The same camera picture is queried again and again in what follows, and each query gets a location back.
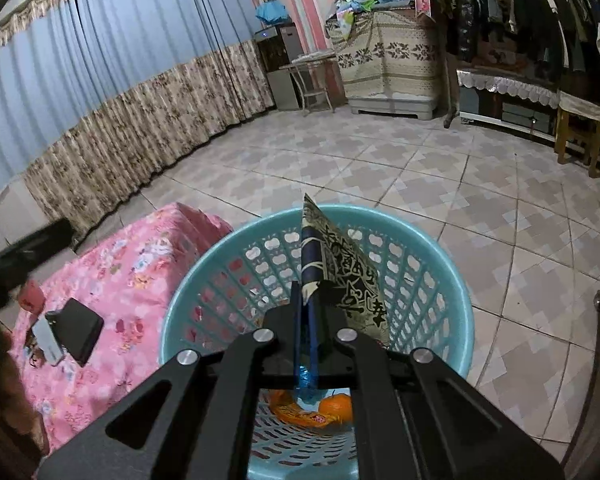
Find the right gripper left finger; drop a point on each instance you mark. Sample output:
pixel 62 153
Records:
pixel 192 419

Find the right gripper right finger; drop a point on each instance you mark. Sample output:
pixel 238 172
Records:
pixel 414 417

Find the black gold printed wrapper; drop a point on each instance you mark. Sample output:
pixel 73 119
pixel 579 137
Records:
pixel 336 272

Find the blue plastic bag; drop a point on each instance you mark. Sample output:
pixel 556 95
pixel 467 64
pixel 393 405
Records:
pixel 306 390

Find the person's hand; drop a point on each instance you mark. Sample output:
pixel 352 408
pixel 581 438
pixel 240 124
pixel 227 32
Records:
pixel 16 411

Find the whole orange in basket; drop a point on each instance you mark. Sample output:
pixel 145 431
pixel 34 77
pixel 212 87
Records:
pixel 338 406

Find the orange snack packet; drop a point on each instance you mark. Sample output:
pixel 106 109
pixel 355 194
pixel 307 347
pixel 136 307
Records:
pixel 286 409

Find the teal plastic laundry basket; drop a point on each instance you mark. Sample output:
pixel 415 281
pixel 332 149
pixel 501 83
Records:
pixel 229 289

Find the black wallet case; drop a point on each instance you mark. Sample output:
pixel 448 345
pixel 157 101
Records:
pixel 77 328

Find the pink floral tablecloth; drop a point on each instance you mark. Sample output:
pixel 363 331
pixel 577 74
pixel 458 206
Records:
pixel 129 280

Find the white card box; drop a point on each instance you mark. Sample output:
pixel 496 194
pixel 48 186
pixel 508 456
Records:
pixel 46 340

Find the pink cup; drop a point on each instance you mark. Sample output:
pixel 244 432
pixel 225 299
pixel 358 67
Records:
pixel 31 298

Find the low shelf with lace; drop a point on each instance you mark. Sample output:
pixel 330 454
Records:
pixel 507 103

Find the wooden stool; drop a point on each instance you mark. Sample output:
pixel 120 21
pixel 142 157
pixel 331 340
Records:
pixel 578 120

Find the blue and floral curtain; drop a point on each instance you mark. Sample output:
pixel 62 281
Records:
pixel 97 96

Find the chest with patterned cover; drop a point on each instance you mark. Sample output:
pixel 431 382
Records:
pixel 389 63

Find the small folding table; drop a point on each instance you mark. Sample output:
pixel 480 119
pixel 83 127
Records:
pixel 308 72

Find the grey water dispenser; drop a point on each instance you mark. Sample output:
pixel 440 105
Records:
pixel 278 45

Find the blue bag on dispenser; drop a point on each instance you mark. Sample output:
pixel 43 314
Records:
pixel 272 12

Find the clothes rack with garments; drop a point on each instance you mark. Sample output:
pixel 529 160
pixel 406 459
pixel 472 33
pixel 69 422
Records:
pixel 547 40

